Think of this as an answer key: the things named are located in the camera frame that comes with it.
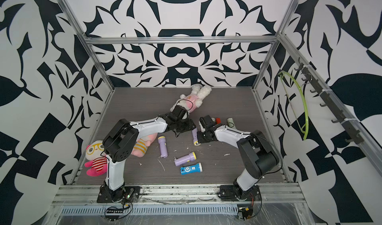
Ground green hoop on wall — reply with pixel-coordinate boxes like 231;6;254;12
278;71;309;140

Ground purple flashlight lying sideways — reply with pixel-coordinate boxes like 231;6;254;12
174;152;197;166

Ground black connector cable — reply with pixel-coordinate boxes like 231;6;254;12
104;206;126;221
237;206;254;220

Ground pink striped plush pig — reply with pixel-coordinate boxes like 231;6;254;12
131;133;158;157

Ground black connector right cable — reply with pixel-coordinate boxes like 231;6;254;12
237;206;254;220

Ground black hook rack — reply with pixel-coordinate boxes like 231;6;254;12
296;59;369;144

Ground white teddy bear pink shirt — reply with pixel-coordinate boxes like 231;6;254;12
170;84;212;113

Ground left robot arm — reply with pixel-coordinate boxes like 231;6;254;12
103;106;196;192

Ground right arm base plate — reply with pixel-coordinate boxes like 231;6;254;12
217;185;262;203

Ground green flashlight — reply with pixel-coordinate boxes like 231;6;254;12
227;118;236;129

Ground panda plush pink striped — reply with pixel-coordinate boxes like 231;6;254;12
85;140;107;177

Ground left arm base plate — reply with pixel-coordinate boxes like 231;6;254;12
96;185;141;203

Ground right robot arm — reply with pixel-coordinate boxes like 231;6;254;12
197;116;281;198

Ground blue flashlight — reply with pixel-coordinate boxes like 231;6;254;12
180;162;203;175

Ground purple flashlight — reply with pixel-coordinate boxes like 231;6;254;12
192;128;200;146
158;136;168;158

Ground black connector left cable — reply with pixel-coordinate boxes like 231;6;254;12
104;206;126;221

